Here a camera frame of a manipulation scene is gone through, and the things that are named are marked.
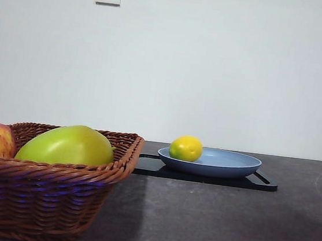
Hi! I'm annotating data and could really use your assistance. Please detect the yellow lemon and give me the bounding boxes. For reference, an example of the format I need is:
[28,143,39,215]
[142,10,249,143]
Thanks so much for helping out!
[168,133,205,164]

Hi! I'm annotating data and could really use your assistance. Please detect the blue round plate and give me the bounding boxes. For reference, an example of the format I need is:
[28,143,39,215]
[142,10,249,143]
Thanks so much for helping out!
[156,142,264,183]

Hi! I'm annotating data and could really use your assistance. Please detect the brown woven wicker basket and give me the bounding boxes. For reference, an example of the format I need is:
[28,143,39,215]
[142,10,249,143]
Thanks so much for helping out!
[0,117,147,241]

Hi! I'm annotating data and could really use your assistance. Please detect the black flat tray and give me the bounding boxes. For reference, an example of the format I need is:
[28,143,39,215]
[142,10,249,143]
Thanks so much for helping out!
[131,152,280,193]

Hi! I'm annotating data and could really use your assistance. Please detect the green mango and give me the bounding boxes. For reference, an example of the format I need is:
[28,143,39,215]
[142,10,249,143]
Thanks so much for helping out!
[14,118,119,172]

